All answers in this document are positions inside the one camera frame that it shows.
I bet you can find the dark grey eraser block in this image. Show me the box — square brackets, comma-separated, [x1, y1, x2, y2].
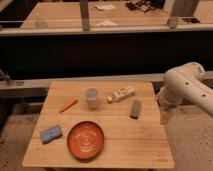
[130, 100, 141, 119]

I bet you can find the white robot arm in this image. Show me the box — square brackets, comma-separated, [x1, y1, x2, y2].
[157, 62, 213, 118]

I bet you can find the white ceramic cup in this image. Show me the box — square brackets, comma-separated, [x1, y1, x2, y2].
[84, 87, 100, 109]

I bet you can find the white tube bottle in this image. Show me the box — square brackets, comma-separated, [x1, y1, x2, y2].
[107, 86, 136, 103]

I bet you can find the orange carrot toy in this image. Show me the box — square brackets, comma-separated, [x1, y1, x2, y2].
[59, 97, 78, 113]

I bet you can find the orange round plate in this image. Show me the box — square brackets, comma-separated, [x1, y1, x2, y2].
[67, 121, 104, 160]

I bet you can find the folded white paper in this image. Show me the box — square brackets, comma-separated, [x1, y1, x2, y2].
[95, 20, 117, 27]

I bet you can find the blue sponge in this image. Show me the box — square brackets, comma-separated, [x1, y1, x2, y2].
[40, 125, 63, 144]

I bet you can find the white paper sheet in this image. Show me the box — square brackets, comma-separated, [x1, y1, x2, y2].
[95, 4, 116, 11]

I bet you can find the black clutter pile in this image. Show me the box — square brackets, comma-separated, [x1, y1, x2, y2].
[125, 0, 165, 13]

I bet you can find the grey metal post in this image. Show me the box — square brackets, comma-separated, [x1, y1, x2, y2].
[79, 0, 90, 31]

